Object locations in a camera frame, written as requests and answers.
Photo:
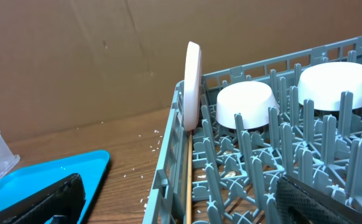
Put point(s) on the wooden chopstick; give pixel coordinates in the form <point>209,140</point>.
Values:
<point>188,219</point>

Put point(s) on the gray dishwasher rack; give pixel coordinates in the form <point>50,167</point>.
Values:
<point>235,171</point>

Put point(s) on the white bowl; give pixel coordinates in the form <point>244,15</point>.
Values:
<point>324,83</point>

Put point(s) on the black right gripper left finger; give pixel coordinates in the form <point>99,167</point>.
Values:
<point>61,202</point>

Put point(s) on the teal plastic tray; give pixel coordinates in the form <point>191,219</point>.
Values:
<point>92,166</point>

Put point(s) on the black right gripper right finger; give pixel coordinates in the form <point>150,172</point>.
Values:
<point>299,203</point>

